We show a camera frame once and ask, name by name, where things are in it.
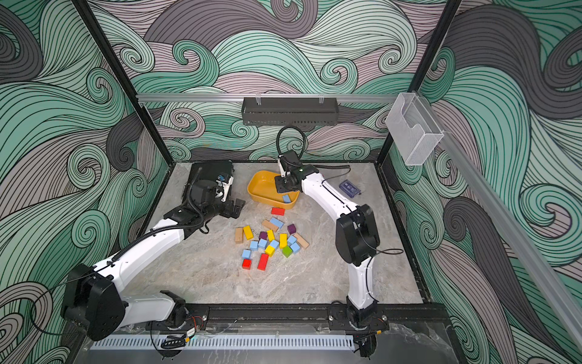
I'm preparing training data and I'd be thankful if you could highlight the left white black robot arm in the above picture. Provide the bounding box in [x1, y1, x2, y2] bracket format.
[61, 180, 246, 341]

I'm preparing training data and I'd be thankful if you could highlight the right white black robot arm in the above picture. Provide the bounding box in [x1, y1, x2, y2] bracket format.
[274, 151, 380, 330]

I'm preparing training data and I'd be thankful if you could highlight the natural wood block left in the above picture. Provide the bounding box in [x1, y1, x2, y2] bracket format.
[234, 227, 244, 244]

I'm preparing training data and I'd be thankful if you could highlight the yellow plastic basket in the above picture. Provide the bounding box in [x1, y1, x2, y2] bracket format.
[247, 171, 300, 209]

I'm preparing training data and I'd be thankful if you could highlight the yellow block left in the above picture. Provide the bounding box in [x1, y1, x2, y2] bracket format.
[243, 225, 254, 241]

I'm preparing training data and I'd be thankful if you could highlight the red flat block top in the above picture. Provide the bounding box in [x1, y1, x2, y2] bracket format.
[271, 207, 286, 216]

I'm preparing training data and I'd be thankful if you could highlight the natural wood block top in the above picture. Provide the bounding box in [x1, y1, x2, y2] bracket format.
[262, 220, 279, 232]

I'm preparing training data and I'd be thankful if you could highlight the blue long block top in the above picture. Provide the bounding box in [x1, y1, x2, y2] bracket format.
[270, 217, 284, 229]

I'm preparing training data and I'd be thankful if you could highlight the black hard case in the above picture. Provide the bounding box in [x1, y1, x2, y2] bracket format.
[184, 160, 234, 198]

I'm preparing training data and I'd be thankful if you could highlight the red cube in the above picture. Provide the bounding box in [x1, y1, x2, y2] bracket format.
[242, 259, 252, 270]

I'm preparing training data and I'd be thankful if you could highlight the red long block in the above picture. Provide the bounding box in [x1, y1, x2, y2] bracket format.
[257, 253, 270, 271]

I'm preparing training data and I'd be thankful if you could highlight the dark blue small card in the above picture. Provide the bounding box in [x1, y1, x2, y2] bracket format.
[339, 180, 362, 198]

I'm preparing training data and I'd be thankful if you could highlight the natural wood long block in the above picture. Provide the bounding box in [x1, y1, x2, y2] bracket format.
[293, 233, 309, 249]

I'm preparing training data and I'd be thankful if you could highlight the green cube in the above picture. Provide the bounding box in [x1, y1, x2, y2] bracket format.
[281, 246, 293, 258]

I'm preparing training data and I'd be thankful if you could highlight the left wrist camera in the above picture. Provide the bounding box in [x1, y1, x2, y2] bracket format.
[215, 174, 234, 203]

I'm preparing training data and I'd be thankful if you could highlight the black wall shelf tray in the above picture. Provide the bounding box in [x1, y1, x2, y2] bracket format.
[241, 97, 340, 127]

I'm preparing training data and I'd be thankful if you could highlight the black front rail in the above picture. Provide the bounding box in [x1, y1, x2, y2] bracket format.
[186, 303, 448, 332]

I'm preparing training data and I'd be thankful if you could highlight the clear acrylic wall holder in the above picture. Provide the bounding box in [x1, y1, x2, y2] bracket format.
[386, 93, 443, 166]

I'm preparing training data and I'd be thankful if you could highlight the white slotted cable duct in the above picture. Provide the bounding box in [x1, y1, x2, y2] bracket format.
[91, 335, 356, 351]

